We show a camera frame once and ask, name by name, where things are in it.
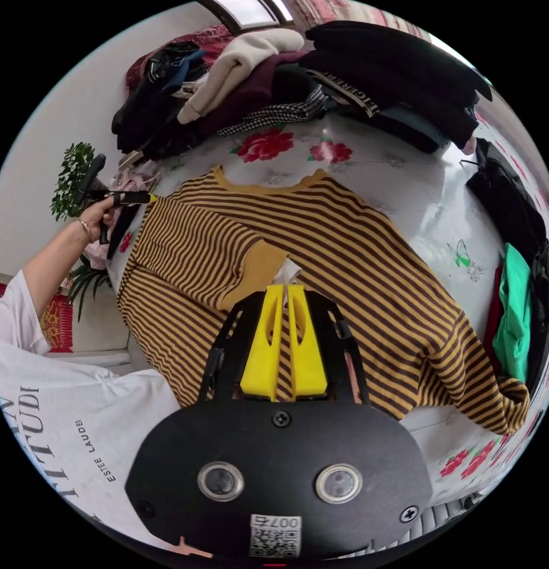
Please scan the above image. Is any person's left hand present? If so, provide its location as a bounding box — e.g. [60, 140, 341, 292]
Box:
[76, 194, 123, 244]

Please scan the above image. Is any yellow black striped long sleeve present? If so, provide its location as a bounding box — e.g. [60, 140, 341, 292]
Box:
[116, 165, 531, 436]

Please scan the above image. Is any person's body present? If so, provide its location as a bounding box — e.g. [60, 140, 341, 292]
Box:
[0, 268, 183, 536]

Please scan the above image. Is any bushy green plant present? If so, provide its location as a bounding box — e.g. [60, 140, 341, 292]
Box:
[50, 142, 110, 222]

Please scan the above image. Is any window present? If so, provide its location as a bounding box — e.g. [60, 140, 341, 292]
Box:
[197, 0, 298, 33]

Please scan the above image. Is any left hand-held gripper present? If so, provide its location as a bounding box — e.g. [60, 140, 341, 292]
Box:
[81, 190, 159, 262]

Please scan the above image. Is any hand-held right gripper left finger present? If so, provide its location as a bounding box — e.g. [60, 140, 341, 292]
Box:
[240, 285, 286, 399]

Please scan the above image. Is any pile of clothes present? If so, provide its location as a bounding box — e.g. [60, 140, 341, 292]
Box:
[464, 138, 549, 388]
[111, 20, 494, 162]

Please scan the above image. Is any pink floral cloth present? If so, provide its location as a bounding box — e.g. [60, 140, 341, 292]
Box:
[113, 159, 163, 197]

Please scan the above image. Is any long-leaved green plant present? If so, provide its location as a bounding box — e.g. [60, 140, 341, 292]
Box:
[66, 260, 111, 323]

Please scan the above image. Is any person's left forearm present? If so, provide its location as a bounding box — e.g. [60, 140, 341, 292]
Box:
[21, 218, 95, 322]

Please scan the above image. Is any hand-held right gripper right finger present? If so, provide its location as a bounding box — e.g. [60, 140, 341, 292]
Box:
[287, 284, 328, 399]

